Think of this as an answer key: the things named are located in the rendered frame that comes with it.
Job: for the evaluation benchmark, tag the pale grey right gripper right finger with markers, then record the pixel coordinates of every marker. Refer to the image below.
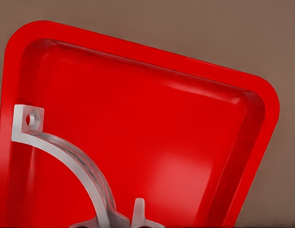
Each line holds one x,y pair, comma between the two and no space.
139,213

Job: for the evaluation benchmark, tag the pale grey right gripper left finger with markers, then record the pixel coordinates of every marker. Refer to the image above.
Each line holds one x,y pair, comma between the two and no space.
86,224

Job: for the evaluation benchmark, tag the grey drainage pipe clamp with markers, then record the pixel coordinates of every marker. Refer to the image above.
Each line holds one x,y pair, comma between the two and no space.
75,163

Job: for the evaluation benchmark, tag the red rectangular plastic tray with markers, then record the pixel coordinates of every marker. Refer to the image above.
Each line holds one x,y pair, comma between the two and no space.
147,118

